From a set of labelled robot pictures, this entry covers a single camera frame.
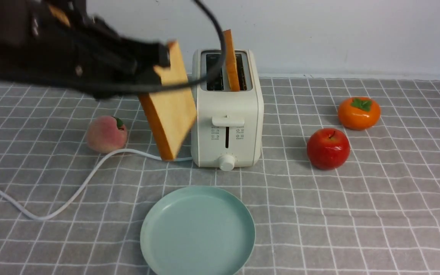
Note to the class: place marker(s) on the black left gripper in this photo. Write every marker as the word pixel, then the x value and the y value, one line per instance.
pixel 81 51

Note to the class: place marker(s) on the toasted bread slice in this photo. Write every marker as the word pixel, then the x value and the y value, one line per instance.
pixel 170 115
pixel 231 62

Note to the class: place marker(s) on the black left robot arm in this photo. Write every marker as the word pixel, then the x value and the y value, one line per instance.
pixel 18 52

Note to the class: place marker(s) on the pink peach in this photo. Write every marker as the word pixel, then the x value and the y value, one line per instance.
pixel 106 134

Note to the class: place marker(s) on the white two-slot toaster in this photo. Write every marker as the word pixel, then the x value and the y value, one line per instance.
pixel 227 133

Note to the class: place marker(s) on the light green round plate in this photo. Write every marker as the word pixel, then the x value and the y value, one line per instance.
pixel 198 230

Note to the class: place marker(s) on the red apple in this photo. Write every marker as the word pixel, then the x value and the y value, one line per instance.
pixel 328 149

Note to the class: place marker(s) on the orange persimmon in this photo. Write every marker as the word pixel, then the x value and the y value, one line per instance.
pixel 359 113

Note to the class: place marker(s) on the grey checked tablecloth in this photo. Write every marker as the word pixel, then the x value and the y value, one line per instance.
pixel 377 214

